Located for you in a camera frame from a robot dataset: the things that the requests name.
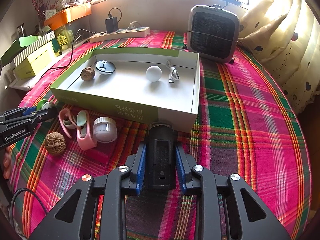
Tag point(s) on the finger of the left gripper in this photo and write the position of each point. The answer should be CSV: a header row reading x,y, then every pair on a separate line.
x,y
29,110
25,118

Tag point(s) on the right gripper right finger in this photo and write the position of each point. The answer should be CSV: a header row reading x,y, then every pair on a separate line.
x,y
229,197

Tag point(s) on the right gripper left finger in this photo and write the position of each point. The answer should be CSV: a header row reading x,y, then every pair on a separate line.
x,y
75,214

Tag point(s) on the green white spool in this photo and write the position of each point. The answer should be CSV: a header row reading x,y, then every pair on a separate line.
x,y
45,108

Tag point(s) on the brown walnut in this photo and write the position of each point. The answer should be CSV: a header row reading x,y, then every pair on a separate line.
x,y
55,143
87,74

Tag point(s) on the white round cap jar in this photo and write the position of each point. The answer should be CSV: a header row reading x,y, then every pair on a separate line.
x,y
104,130

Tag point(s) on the black round disc gadget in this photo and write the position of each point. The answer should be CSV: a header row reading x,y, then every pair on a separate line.
x,y
104,67

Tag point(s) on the black rectangular device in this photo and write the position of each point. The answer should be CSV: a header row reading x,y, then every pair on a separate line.
x,y
160,171

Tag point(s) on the white ball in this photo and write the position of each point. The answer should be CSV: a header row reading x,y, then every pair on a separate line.
x,y
153,73

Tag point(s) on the person's left hand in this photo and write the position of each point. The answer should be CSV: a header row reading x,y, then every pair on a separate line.
x,y
7,164

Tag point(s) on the white side shelf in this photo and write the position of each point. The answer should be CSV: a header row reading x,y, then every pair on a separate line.
x,y
28,83

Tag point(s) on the pink oval clip case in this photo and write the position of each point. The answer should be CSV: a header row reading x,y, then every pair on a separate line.
x,y
67,121

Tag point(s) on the yellow green box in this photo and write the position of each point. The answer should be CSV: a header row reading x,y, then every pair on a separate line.
x,y
31,65

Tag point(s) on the striped white box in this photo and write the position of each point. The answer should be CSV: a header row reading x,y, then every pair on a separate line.
x,y
33,47

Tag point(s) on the pink case with green lid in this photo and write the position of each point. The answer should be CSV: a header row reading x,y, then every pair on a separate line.
x,y
84,134

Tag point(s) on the green open box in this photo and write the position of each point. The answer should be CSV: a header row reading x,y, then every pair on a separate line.
x,y
17,46

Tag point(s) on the yellow green bottle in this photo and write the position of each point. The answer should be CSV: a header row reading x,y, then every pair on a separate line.
x,y
64,37

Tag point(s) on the orange storage bin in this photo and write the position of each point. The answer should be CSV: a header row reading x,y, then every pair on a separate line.
x,y
68,15

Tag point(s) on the black charger adapter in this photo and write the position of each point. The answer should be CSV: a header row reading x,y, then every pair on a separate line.
x,y
111,24

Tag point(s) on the green white cardboard tray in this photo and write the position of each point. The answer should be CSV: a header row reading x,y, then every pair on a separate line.
x,y
127,93

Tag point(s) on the beige power strip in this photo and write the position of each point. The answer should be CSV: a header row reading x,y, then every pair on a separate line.
x,y
122,33

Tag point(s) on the grey small fan heater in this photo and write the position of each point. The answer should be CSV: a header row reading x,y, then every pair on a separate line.
x,y
213,33

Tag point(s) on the cream heart pattern curtain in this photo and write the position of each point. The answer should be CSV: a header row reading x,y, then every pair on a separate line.
x,y
283,35

